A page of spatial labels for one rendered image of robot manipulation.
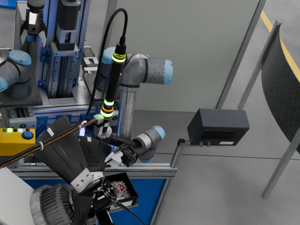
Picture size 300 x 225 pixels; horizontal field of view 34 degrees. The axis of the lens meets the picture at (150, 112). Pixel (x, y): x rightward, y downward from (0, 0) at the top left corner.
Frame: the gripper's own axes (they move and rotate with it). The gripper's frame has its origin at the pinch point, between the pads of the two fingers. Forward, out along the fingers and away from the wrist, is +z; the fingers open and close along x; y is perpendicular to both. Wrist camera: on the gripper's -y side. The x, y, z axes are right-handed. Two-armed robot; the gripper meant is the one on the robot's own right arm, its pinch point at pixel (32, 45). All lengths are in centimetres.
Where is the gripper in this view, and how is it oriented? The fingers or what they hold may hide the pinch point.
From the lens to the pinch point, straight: 223.3
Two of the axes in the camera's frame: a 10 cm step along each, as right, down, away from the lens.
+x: -9.6, -0.3, -2.9
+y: -2.0, -6.7, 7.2
